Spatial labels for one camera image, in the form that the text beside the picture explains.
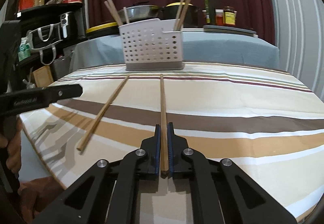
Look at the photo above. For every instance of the black white tote bag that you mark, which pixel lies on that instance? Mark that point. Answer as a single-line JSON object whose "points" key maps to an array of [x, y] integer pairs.
{"points": [[46, 37]]}

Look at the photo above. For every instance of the striped tablecloth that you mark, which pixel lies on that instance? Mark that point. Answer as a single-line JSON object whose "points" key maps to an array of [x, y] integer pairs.
{"points": [[267, 121]]}

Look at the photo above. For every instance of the black air fryer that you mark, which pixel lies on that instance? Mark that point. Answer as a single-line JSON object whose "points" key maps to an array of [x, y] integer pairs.
{"points": [[68, 25]]}

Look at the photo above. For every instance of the grey cutting board tray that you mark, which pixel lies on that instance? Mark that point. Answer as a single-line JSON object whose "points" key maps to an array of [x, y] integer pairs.
{"points": [[228, 30]]}

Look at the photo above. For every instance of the white perforated utensil holder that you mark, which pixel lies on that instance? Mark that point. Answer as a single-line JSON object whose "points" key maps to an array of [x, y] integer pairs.
{"points": [[152, 45]]}

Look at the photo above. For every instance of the sauce jar yellow label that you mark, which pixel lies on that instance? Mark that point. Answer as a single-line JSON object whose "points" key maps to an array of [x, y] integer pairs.
{"points": [[229, 16]]}

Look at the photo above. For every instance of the grey-blue tablecloth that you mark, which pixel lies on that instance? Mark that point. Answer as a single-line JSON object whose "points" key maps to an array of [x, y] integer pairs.
{"points": [[198, 46]]}

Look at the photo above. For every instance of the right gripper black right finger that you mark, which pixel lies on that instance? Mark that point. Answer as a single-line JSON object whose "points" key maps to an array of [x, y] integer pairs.
{"points": [[221, 192]]}

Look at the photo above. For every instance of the person left hand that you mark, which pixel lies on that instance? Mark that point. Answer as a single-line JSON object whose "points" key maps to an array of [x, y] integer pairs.
{"points": [[14, 149]]}

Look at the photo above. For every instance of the wooden board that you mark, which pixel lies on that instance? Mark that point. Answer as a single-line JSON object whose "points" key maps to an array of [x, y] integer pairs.
{"points": [[43, 76]]}

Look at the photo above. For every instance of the red jar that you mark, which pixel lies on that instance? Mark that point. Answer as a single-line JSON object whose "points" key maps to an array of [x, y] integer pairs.
{"points": [[219, 15]]}

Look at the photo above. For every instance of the steel wok with lid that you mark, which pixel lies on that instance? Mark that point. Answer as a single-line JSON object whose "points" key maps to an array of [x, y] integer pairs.
{"points": [[142, 11]]}

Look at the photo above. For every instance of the black shelving unit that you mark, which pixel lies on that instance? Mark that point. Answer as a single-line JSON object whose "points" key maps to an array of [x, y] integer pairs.
{"points": [[43, 15]]}

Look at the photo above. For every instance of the wooden chopstick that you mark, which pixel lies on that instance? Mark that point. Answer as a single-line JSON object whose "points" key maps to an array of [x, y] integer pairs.
{"points": [[164, 161], [86, 138], [114, 14], [182, 10], [111, 3], [188, 6], [126, 15], [178, 14]]}

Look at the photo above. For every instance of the dark olive oil bottle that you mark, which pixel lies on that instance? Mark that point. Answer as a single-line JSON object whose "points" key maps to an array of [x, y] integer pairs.
{"points": [[210, 11]]}

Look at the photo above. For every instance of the green white packet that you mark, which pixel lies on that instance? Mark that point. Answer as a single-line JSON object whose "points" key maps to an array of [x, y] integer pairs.
{"points": [[24, 49]]}

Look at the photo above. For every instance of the yellow lidded flat pan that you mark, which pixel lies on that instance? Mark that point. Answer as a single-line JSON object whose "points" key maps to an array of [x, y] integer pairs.
{"points": [[102, 30]]}

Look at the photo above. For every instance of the white cabinet doors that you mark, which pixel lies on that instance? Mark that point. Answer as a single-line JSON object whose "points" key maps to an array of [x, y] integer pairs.
{"points": [[299, 37]]}

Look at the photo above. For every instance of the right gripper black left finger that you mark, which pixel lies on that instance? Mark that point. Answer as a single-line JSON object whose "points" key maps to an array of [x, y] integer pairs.
{"points": [[107, 191]]}

